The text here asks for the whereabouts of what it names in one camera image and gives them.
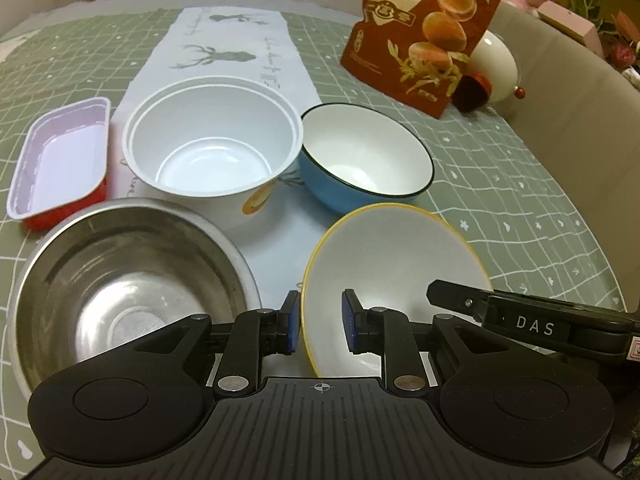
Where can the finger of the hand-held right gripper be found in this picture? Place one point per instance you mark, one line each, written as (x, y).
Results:
(457, 296)

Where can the pink box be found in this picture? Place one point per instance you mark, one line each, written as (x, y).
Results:
(570, 22)

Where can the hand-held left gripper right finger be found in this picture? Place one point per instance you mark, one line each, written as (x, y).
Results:
(350, 322)

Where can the white plastic bowl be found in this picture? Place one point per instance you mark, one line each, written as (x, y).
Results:
(210, 155)

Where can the red rectangular tray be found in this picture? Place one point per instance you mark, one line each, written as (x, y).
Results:
(55, 160)

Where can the green checked tablecloth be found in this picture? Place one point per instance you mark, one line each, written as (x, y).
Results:
(500, 185)

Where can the yellow-rimmed white bowl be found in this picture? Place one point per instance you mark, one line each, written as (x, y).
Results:
(395, 260)

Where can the brown snack pouch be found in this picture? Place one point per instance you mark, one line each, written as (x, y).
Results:
(425, 30)

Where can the white deer-print table runner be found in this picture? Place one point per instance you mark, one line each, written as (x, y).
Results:
(225, 45)

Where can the white egg-shaped figurine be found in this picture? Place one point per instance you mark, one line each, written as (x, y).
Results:
(495, 65)

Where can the stainless steel bowl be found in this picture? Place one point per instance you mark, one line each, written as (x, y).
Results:
(125, 270)

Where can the blue enamel bowl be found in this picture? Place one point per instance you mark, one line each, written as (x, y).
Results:
(360, 155)

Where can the beige sofa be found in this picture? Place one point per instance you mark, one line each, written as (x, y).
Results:
(575, 125)

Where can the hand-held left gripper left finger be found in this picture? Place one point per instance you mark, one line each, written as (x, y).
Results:
(291, 322)

